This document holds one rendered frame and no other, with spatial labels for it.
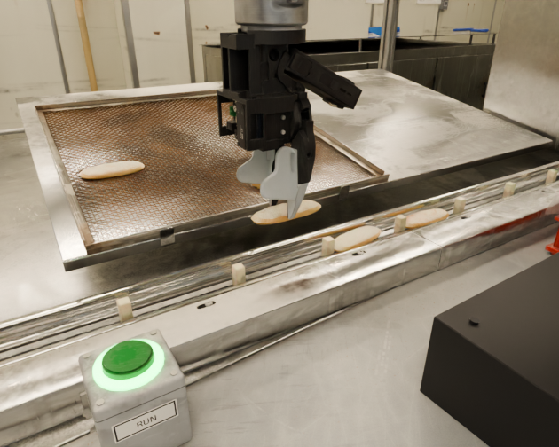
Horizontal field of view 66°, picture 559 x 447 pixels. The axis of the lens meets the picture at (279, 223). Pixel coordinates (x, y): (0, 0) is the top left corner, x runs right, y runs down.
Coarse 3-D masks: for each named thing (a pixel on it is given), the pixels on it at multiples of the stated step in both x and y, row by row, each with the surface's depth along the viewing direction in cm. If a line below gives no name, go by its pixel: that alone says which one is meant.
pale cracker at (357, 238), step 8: (352, 232) 64; (360, 232) 64; (368, 232) 64; (376, 232) 65; (336, 240) 62; (344, 240) 62; (352, 240) 62; (360, 240) 62; (368, 240) 63; (336, 248) 61; (344, 248) 61; (352, 248) 61
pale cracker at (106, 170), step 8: (88, 168) 69; (96, 168) 69; (104, 168) 69; (112, 168) 69; (120, 168) 69; (128, 168) 70; (136, 168) 70; (88, 176) 67; (96, 176) 67; (104, 176) 68; (112, 176) 69
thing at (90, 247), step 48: (144, 96) 96; (192, 96) 102; (48, 144) 73; (96, 144) 78; (288, 144) 85; (336, 144) 86; (240, 192) 68; (336, 192) 71; (96, 240) 56; (144, 240) 56
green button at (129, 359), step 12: (120, 348) 36; (132, 348) 36; (144, 348) 36; (108, 360) 34; (120, 360) 34; (132, 360) 34; (144, 360) 34; (108, 372) 33; (120, 372) 33; (132, 372) 33
